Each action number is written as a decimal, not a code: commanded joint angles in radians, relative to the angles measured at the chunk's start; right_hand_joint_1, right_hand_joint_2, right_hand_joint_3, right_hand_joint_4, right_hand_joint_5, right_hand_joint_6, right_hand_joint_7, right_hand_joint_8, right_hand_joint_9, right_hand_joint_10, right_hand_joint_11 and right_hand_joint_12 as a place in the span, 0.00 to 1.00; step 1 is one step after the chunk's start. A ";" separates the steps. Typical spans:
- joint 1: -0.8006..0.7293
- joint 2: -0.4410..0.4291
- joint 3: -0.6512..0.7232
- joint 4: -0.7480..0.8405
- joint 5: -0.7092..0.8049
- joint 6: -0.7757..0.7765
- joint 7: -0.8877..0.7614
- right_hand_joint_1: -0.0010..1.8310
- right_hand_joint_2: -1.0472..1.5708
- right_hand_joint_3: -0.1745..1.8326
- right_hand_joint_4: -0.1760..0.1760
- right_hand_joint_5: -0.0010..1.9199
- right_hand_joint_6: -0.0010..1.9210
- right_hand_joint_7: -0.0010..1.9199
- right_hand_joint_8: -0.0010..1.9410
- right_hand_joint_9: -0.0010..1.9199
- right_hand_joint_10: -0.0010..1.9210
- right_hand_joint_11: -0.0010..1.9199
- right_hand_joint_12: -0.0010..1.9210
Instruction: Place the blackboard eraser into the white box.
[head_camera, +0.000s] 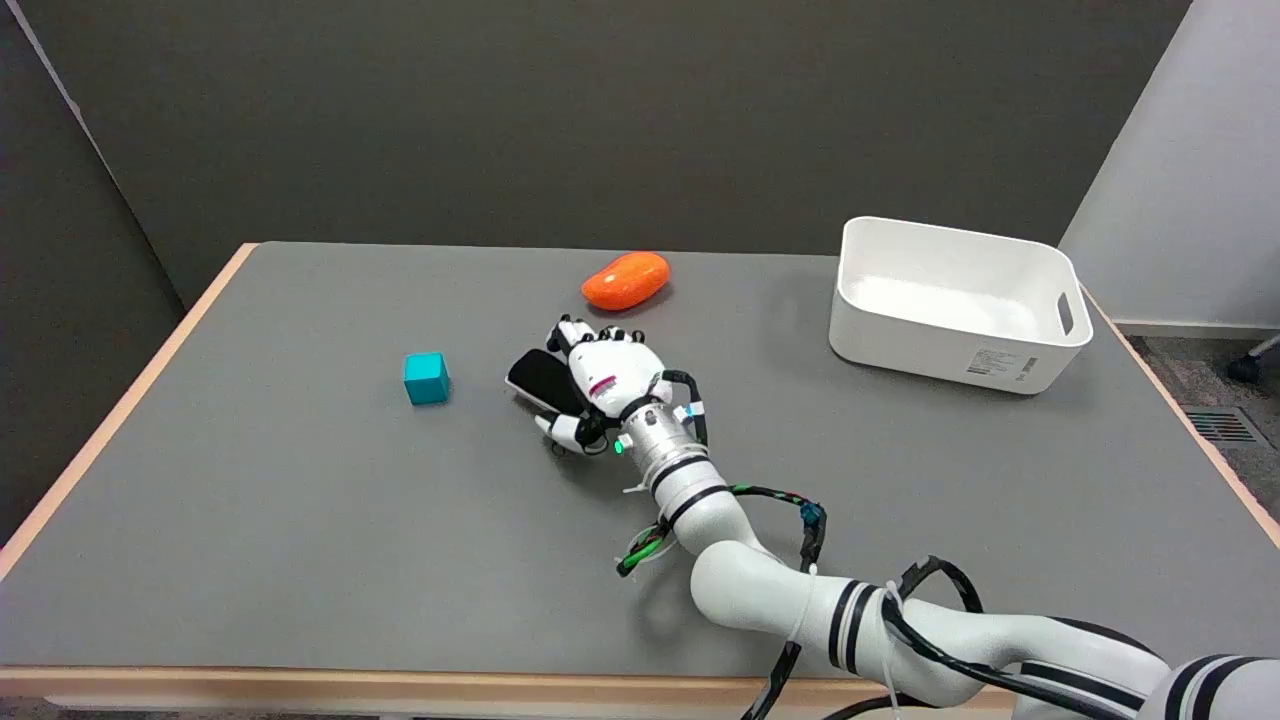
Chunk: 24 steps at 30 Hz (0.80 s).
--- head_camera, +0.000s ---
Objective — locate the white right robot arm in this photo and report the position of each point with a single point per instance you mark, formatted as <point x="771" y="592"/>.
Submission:
<point x="800" y="590"/>

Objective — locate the white plastic storage box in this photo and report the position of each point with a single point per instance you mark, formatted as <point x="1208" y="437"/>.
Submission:
<point x="958" y="305"/>

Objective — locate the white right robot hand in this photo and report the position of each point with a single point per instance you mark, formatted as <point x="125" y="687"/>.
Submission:
<point x="612" y="371"/>

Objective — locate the black blackboard eraser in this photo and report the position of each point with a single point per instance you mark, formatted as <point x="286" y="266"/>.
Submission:
<point x="543" y="380"/>

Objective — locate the black chair caster wheel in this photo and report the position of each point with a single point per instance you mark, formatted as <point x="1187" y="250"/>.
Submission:
<point x="1245" y="368"/>

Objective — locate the teal cube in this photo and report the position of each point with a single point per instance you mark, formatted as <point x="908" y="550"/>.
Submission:
<point x="426" y="378"/>

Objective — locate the floor vent grille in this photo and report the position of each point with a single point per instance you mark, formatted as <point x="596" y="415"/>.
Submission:
<point x="1220" y="427"/>

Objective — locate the orange oval plastic object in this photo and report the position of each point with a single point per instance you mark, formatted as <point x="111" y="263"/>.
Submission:
<point x="626" y="280"/>

